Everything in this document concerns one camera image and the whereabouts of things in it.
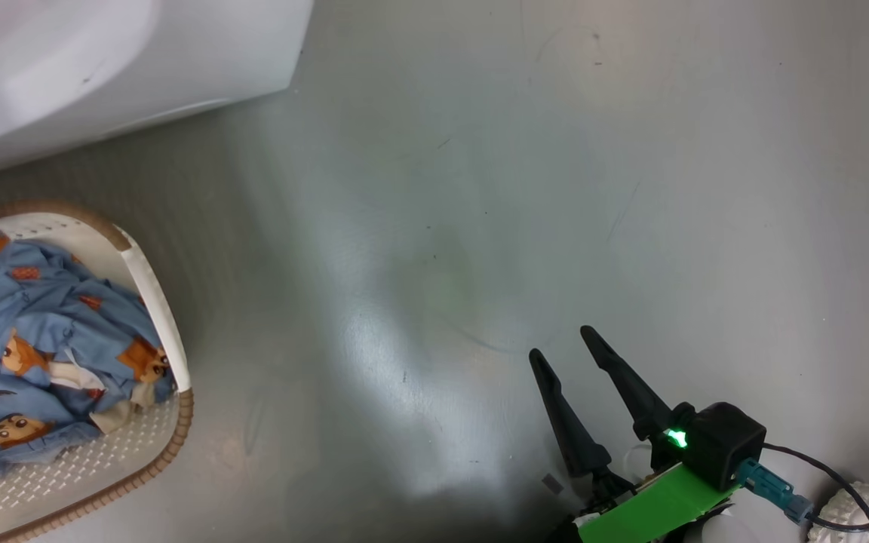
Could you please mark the blue cartoon print clothing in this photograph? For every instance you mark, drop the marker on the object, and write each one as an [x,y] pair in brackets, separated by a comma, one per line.
[50,309]

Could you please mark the cream perforated laundry basket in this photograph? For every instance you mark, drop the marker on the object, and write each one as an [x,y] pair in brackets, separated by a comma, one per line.
[155,302]

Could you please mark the white front-load washing machine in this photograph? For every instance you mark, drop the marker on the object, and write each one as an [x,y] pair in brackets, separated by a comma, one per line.
[201,53]

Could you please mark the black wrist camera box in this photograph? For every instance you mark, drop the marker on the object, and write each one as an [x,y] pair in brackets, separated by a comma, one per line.
[725,445]

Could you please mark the cream fabric garment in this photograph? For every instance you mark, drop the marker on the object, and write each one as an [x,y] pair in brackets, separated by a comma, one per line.
[114,415]

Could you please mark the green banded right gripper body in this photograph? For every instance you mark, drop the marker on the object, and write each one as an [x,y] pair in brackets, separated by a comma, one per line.
[653,509]

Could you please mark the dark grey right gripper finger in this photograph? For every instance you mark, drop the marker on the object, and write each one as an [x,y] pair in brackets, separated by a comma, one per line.
[574,434]
[638,400]

